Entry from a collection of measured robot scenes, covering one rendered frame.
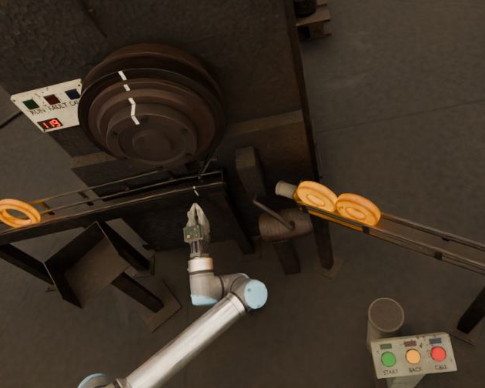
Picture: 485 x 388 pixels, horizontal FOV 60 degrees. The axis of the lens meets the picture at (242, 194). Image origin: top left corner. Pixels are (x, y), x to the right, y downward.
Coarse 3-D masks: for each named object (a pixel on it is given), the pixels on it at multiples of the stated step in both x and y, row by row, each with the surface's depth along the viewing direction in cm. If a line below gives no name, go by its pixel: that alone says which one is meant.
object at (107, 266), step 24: (72, 240) 172; (96, 240) 180; (48, 264) 171; (72, 264) 180; (96, 264) 177; (120, 264) 173; (72, 288) 175; (96, 288) 172; (120, 288) 190; (144, 288) 209; (168, 288) 229; (144, 312) 225; (168, 312) 222
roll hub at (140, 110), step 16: (128, 112) 123; (144, 112) 122; (160, 112) 123; (176, 112) 126; (112, 128) 125; (128, 128) 127; (144, 128) 128; (160, 128) 128; (176, 128) 127; (192, 128) 131; (112, 144) 132; (128, 144) 134; (144, 144) 131; (160, 144) 132; (176, 144) 135; (192, 144) 134; (128, 160) 139; (144, 160) 141; (160, 160) 142; (176, 160) 141
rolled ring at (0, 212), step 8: (0, 200) 184; (8, 200) 182; (16, 200) 182; (0, 208) 183; (8, 208) 183; (16, 208) 182; (24, 208) 182; (32, 208) 186; (0, 216) 188; (8, 216) 191; (32, 216) 186; (8, 224) 193; (16, 224) 192; (24, 224) 193
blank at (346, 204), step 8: (336, 200) 149; (344, 200) 144; (352, 200) 142; (360, 200) 141; (368, 200) 141; (336, 208) 152; (344, 208) 148; (352, 208) 151; (360, 208) 142; (368, 208) 140; (376, 208) 142; (352, 216) 151; (360, 216) 150; (368, 216) 144; (376, 216) 142
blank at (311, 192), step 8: (304, 184) 153; (312, 184) 151; (320, 184) 150; (304, 192) 155; (312, 192) 152; (320, 192) 149; (328, 192) 149; (304, 200) 161; (312, 200) 159; (320, 200) 159; (328, 200) 150; (328, 208) 155
